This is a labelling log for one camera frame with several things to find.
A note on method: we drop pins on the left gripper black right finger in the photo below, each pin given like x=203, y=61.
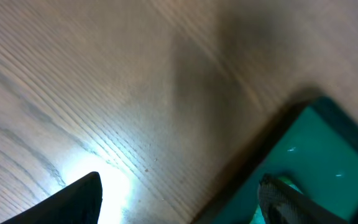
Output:
x=280, y=203

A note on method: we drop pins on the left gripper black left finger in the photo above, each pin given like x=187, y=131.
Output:
x=78, y=203

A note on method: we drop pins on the rectangular dark green tray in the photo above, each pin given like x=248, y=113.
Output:
x=315, y=145

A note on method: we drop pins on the green sponge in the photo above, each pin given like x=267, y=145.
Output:
x=258, y=217

